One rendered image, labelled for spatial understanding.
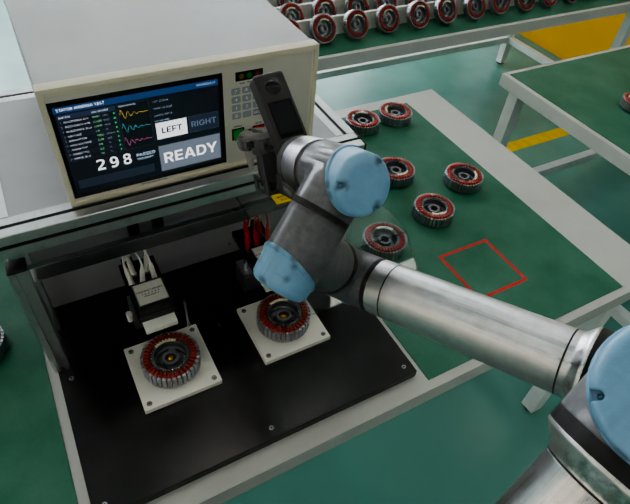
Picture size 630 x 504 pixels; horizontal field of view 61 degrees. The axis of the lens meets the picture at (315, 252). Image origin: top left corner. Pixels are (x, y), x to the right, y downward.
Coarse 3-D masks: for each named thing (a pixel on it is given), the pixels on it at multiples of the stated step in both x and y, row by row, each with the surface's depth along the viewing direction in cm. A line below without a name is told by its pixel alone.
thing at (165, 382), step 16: (160, 336) 106; (176, 336) 106; (144, 352) 103; (160, 352) 105; (176, 352) 104; (192, 352) 103; (144, 368) 101; (160, 368) 101; (176, 368) 101; (192, 368) 101; (160, 384) 100; (176, 384) 101
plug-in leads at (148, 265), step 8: (128, 256) 104; (136, 256) 100; (144, 256) 104; (128, 264) 103; (144, 264) 105; (152, 264) 103; (128, 272) 101; (136, 272) 106; (144, 272) 102; (152, 272) 104; (128, 280) 102; (144, 280) 103
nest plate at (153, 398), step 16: (192, 336) 110; (128, 352) 107; (208, 352) 108; (208, 368) 105; (144, 384) 102; (192, 384) 103; (208, 384) 103; (144, 400) 100; (160, 400) 100; (176, 400) 101
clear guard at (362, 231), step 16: (256, 192) 100; (256, 208) 97; (272, 208) 97; (384, 208) 100; (256, 224) 94; (272, 224) 94; (352, 224) 96; (368, 224) 96; (384, 224) 97; (400, 224) 97; (352, 240) 93; (368, 240) 93; (384, 240) 94; (400, 240) 95; (384, 256) 94; (400, 256) 95; (304, 304) 88; (320, 304) 89; (336, 304) 90
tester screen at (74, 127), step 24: (120, 96) 78; (144, 96) 80; (168, 96) 82; (192, 96) 83; (216, 96) 86; (72, 120) 77; (96, 120) 79; (120, 120) 80; (144, 120) 82; (168, 120) 84; (72, 144) 79; (96, 144) 81; (120, 144) 83; (144, 144) 85; (72, 168) 82; (120, 168) 86
